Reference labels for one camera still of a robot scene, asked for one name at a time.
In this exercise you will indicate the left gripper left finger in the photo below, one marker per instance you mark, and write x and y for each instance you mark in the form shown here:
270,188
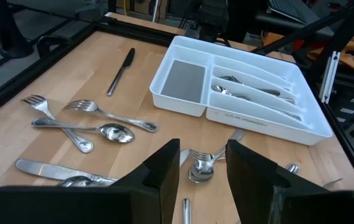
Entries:
151,193

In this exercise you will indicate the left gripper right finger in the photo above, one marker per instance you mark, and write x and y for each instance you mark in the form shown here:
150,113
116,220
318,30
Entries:
257,193

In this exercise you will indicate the silver table knife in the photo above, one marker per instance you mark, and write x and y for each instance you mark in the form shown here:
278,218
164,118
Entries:
120,73
288,114
49,170
183,157

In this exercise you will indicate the cutlery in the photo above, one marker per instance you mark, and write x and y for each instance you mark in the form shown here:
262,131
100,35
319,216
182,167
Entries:
223,90

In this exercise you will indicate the silver fork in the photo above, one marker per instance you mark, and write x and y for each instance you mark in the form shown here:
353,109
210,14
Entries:
86,105
40,104
232,79
200,154

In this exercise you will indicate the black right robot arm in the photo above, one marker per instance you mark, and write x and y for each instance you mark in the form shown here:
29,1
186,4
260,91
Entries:
214,18

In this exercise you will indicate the white cutlery organizer tray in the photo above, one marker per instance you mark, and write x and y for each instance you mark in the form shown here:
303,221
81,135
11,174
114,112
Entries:
183,81

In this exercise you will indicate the aluminium bar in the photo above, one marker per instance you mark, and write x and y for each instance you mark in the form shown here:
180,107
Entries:
329,77

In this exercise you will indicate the white rod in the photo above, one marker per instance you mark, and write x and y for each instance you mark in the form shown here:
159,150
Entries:
155,12

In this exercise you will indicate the black keyboard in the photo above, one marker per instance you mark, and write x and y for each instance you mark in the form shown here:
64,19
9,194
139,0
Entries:
285,7

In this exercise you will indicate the black desk frame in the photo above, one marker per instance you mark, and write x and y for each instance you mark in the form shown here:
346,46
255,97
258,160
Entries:
8,37

